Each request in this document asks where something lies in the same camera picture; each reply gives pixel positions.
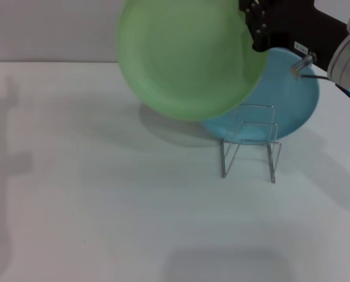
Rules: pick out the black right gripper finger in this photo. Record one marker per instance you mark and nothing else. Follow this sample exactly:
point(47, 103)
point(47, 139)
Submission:
point(258, 20)

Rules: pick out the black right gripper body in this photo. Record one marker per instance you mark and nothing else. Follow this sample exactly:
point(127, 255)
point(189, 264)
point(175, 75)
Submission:
point(301, 26)

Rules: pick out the green plastic plate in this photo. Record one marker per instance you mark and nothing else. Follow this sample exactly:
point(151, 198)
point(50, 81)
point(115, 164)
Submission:
point(186, 58)

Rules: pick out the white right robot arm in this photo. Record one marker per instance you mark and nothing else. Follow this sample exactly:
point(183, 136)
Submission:
point(346, 50)

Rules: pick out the blue plastic plate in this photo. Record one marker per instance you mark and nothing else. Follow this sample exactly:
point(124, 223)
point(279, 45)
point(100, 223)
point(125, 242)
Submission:
point(283, 100)

